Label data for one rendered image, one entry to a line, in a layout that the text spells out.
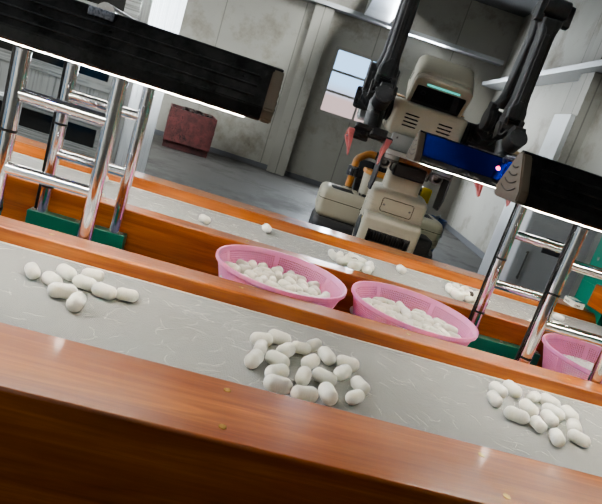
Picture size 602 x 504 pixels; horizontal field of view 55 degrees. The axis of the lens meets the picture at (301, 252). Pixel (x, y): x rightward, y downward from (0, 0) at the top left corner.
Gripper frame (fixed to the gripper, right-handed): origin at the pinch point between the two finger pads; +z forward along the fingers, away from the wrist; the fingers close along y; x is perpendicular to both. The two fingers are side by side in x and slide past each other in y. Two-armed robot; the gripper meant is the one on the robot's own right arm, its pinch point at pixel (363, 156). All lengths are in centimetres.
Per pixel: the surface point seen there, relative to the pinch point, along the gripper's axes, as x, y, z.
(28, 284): -82, -49, 71
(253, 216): -7.5, -26.1, 30.9
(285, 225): -6.9, -16.8, 30.4
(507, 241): -48, 30, 30
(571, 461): -86, 28, 73
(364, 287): -43, 3, 49
